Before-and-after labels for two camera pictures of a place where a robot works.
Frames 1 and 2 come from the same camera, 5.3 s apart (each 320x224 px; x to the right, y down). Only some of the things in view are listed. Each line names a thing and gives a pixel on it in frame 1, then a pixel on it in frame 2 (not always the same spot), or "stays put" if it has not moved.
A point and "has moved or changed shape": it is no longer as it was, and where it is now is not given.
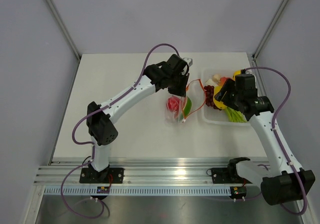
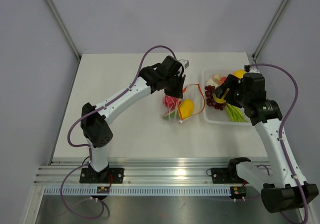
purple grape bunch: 209,95 stays put
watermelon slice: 188,107 -> 172,114
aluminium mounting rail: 137,173 stays put
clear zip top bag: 180,108 has moved or changed shape
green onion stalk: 235,116 stays put
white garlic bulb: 216,77 stays put
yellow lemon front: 216,90 -> 186,108
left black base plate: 109,175 stays put
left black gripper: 184,76 stays put
